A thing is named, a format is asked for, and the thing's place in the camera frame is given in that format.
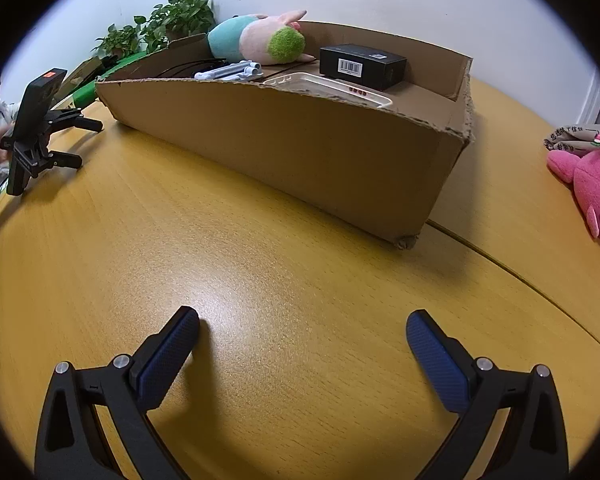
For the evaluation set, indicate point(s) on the large green potted plant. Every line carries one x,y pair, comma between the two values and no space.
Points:
180,10

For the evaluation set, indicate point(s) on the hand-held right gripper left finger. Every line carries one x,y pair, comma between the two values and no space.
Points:
167,360

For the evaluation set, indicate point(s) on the white door frame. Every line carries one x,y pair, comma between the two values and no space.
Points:
596,100

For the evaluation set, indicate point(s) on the black product box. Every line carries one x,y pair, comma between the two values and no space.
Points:
370,67

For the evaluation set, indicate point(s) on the cardboard box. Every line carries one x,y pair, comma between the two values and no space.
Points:
280,150

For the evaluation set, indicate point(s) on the wooden desktop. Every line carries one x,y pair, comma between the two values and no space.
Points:
280,285

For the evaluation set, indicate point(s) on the white phone case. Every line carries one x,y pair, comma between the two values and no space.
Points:
380,99

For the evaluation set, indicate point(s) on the teal pink green plush toy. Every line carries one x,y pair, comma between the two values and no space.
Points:
250,40

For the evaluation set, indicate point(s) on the small green potted plant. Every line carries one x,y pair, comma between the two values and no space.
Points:
117,40

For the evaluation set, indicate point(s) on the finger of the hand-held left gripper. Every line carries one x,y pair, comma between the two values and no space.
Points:
80,120
67,161

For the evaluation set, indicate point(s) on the beige printed cloth bag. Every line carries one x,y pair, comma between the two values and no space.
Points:
580,135

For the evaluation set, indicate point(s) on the grey folding stand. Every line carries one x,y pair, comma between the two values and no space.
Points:
230,70

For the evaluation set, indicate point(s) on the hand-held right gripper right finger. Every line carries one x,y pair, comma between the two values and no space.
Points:
437,365

